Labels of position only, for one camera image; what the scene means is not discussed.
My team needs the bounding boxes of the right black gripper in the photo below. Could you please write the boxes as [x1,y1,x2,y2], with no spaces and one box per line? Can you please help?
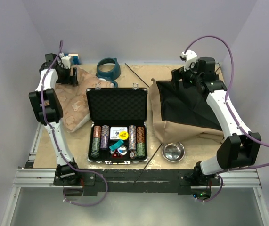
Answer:
[171,60,203,91]

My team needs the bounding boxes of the beige patterned pet cushion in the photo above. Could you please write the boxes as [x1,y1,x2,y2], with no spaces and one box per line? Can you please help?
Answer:
[55,65,114,133]

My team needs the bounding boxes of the black poker chip case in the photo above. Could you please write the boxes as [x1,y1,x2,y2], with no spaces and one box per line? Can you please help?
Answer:
[86,85,148,164]

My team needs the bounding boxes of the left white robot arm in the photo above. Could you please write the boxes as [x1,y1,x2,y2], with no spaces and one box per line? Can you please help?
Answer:
[28,53,81,186]

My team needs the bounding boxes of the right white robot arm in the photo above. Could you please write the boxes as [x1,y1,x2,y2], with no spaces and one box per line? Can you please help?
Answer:
[171,56,261,185]

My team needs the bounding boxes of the teal pet bowl stand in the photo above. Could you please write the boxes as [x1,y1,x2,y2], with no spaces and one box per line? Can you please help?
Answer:
[95,57,122,81]

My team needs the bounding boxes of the steel pet bowl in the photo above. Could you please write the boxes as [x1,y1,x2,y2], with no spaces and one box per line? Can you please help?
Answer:
[162,142,185,162]

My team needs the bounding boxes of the blue and white box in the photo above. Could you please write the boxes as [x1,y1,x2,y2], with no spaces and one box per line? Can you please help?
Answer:
[68,53,81,65]

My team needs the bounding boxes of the white playing card box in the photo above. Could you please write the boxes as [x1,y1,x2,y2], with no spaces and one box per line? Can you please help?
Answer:
[109,126,128,140]

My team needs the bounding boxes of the yellow round dealer button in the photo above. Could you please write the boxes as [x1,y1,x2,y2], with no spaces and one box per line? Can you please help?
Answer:
[119,131,129,140]

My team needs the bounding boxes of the teal cloth strip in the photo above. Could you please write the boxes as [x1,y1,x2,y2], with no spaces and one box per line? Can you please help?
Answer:
[109,139,124,150]

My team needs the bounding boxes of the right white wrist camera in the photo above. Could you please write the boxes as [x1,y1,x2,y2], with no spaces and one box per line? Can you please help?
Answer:
[180,50,197,71]

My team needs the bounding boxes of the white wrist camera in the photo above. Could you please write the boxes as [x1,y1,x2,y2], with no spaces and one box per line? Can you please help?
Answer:
[180,50,197,71]
[59,53,73,69]

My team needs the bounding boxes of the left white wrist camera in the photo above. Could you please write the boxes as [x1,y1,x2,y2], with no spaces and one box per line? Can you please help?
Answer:
[59,53,73,69]

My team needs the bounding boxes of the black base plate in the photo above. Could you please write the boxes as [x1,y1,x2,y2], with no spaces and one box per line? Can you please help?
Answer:
[53,169,220,196]

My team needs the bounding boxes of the aluminium frame rail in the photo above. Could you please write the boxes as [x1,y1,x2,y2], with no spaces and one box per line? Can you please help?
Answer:
[0,122,269,226]

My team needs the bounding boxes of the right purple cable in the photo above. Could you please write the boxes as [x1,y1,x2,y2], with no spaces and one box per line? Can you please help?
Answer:
[183,35,269,203]

